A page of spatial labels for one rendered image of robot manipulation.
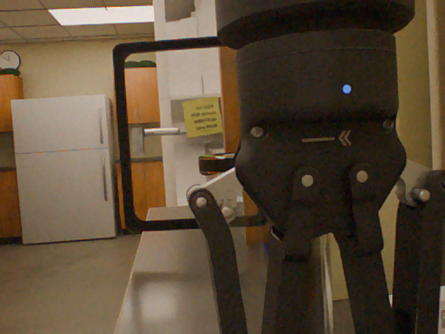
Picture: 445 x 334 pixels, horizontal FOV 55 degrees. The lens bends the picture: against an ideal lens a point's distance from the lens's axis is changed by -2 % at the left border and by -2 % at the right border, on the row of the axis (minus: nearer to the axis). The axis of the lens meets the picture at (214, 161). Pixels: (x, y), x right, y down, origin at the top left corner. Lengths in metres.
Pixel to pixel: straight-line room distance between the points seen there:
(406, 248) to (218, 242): 0.10
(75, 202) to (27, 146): 0.89
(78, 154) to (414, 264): 5.40
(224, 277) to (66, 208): 5.47
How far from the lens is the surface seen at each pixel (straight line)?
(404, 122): 0.69
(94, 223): 5.63
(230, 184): 0.20
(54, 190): 5.67
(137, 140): 0.91
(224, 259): 0.20
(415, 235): 0.23
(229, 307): 0.21
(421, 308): 0.24
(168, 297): 0.70
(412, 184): 0.23
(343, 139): 0.21
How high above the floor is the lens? 1.18
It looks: 3 degrees down
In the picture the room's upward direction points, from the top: 4 degrees counter-clockwise
